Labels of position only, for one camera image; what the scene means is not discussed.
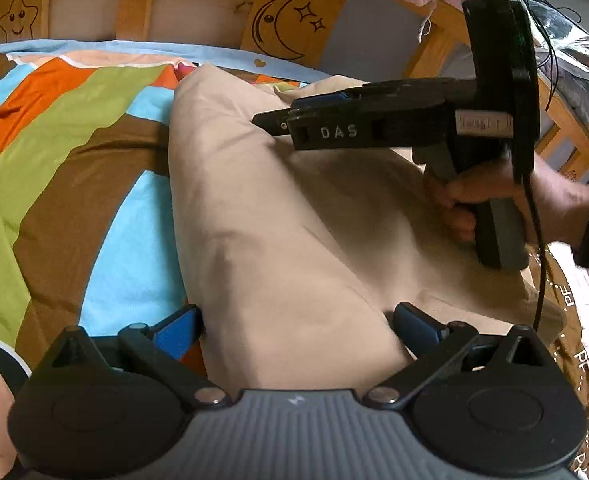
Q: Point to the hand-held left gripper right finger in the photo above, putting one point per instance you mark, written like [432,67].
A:
[417,324]

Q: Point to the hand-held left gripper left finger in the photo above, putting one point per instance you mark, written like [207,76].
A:
[179,331]

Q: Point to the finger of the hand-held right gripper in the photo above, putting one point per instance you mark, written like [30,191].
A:
[319,100]
[270,121]

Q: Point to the beige garment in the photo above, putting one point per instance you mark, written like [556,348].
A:
[274,235]

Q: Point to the person's right hand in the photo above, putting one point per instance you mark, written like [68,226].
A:
[559,205]

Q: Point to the brown cloth with white print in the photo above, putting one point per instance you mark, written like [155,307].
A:
[571,345]

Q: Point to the clear plastic bag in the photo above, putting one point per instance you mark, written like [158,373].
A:
[579,55]

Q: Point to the wooden headboard with moon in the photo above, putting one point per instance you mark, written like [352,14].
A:
[134,0]

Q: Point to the colourful patchwork bedsheet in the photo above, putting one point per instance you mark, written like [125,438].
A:
[74,160]

